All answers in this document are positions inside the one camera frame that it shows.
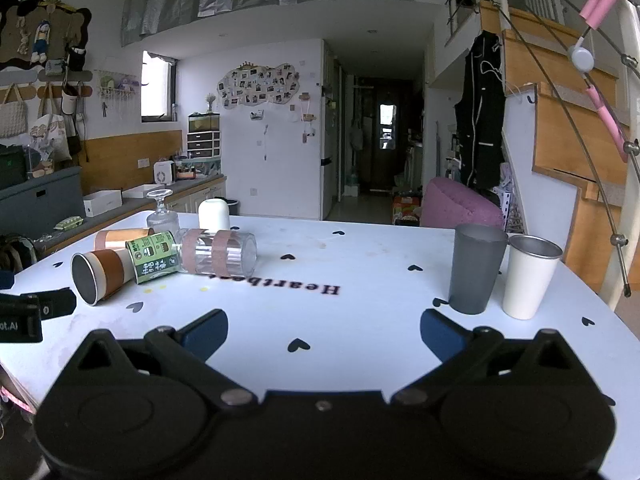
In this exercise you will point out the printed tote bag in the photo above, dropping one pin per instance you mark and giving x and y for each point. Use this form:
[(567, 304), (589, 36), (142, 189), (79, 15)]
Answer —
[(50, 132)]

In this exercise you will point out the white ceramic cup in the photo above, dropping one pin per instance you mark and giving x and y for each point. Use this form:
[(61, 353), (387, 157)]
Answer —
[(214, 215)]

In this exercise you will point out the white small appliance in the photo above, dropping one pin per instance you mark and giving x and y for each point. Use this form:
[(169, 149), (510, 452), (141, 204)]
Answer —
[(163, 173)]

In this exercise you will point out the grey storage box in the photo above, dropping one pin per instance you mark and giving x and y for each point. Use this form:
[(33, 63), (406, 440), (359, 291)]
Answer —
[(45, 200)]

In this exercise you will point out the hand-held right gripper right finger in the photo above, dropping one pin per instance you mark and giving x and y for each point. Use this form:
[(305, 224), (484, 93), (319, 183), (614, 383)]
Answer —
[(441, 334)]

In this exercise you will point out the brown paper cup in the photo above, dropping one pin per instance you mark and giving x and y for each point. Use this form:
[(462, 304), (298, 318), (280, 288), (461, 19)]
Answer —
[(107, 274), (122, 238)]

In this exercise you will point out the wooden staircase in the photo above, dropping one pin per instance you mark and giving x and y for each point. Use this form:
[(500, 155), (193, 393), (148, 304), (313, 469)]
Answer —
[(565, 125)]

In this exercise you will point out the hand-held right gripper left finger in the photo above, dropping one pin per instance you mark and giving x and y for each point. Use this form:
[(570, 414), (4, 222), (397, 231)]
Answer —
[(206, 334)]

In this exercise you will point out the orange printed box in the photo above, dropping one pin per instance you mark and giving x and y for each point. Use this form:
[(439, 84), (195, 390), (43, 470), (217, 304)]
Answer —
[(406, 210)]

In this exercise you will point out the black hanging coat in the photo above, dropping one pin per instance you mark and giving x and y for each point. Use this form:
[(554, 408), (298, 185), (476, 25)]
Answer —
[(480, 120)]

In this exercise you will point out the dark backpack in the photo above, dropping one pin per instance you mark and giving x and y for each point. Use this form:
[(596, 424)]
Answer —
[(15, 255)]

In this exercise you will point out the white metal cup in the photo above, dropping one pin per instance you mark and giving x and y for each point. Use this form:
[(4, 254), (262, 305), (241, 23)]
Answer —
[(527, 280)]

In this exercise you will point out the cork board with doll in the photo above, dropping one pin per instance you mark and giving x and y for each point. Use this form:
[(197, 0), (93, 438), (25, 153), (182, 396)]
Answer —
[(40, 35)]

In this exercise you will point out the green small tray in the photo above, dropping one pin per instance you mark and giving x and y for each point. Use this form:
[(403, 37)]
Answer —
[(69, 223)]

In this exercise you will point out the metal stair railing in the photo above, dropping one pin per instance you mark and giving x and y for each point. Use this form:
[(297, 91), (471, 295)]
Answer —
[(575, 110)]

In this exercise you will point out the white flat box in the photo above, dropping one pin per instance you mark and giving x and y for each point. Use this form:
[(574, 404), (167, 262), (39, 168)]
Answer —
[(102, 203)]

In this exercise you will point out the white wall hook rack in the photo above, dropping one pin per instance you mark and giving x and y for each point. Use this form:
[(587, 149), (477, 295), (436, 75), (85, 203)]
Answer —
[(116, 89)]

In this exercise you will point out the grey plastic cup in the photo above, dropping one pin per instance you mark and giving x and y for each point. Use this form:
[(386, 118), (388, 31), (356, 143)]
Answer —
[(475, 270)]

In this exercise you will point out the clear taped glass tumbler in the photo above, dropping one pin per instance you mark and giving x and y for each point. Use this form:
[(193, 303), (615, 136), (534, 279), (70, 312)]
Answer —
[(220, 253)]

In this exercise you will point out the clear stemmed glass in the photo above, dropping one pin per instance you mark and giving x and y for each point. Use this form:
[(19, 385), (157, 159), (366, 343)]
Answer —
[(162, 217)]

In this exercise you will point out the small drawer organizer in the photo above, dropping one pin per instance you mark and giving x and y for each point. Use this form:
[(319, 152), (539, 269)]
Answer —
[(203, 142)]

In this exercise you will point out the pink pouf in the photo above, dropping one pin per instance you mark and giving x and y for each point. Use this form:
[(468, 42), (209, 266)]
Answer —
[(460, 205)]

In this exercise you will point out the cream tote bag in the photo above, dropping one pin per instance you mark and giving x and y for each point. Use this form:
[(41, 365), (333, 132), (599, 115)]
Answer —
[(12, 117)]

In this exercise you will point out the pink grip exerciser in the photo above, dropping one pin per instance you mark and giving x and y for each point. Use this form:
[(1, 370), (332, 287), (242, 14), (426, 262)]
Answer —
[(600, 5)]

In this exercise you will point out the window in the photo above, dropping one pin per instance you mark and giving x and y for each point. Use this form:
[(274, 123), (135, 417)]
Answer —
[(159, 87)]

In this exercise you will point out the dark hallway door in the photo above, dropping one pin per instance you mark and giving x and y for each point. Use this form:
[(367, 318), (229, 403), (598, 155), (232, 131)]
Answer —
[(387, 135)]

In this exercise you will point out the cloud-shaped photo board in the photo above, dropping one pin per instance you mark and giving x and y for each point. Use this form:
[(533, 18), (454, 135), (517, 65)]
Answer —
[(257, 85)]

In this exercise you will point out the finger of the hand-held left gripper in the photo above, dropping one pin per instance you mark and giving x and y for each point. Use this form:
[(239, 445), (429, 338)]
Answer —
[(56, 302)]

